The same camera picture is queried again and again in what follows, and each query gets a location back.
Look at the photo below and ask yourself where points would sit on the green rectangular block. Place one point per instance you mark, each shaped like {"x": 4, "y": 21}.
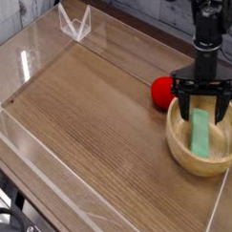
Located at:
{"x": 199, "y": 142}

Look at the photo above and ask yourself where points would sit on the clear acrylic corner bracket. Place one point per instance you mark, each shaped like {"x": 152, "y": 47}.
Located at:
{"x": 76, "y": 29}

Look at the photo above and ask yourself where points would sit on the clear acrylic front wall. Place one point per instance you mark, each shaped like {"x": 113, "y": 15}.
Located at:
{"x": 67, "y": 201}

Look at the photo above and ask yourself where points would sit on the red ball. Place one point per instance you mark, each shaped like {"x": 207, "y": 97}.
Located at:
{"x": 161, "y": 92}

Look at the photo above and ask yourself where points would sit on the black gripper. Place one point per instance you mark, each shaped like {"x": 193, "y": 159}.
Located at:
{"x": 196, "y": 79}

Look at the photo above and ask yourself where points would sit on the light wooden bowl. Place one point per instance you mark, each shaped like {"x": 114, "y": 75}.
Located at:
{"x": 178, "y": 133}

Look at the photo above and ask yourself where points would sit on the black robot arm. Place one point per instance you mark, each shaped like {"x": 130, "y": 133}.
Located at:
{"x": 212, "y": 19}

